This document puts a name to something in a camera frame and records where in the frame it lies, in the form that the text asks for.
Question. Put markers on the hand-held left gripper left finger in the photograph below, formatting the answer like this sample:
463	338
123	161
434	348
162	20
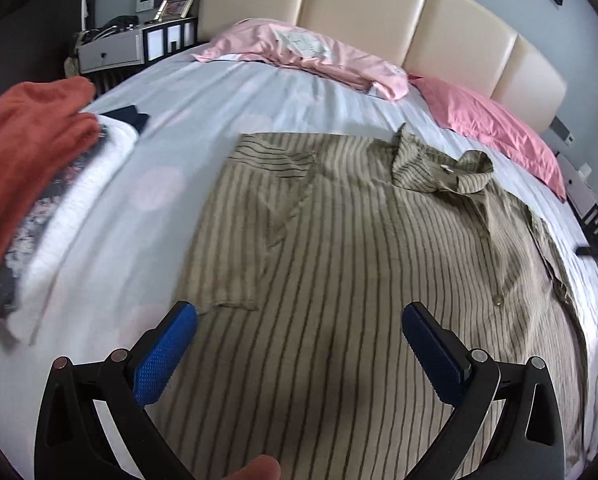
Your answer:
164	355

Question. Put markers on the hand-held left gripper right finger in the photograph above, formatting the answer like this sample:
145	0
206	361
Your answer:
434	355

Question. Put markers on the olive striped shirt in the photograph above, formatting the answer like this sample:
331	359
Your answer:
359	270

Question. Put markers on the person's left hand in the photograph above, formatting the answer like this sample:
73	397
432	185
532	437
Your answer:
259	469

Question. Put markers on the white black nightstand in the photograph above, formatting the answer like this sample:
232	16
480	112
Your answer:
579	185
114	52

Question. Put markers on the dark floral folded garment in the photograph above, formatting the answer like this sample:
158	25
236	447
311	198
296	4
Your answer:
34	230

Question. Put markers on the white folded garment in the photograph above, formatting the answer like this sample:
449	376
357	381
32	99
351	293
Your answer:
94	175

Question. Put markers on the navy folded garment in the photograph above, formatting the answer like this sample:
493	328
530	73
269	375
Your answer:
129	117

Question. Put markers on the orange fleece folded garment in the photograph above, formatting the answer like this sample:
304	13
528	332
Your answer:
19	160

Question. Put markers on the light pink printed pillow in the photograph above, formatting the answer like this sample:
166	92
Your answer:
304	52

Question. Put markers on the black telephone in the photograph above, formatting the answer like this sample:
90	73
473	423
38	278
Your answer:
114	27

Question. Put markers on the beige padded headboard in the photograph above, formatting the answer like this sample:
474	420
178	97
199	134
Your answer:
369	15

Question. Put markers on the white wall thermostat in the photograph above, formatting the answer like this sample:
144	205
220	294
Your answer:
571	140
145	1

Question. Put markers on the photo frame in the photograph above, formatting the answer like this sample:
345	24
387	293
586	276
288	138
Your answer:
175	7

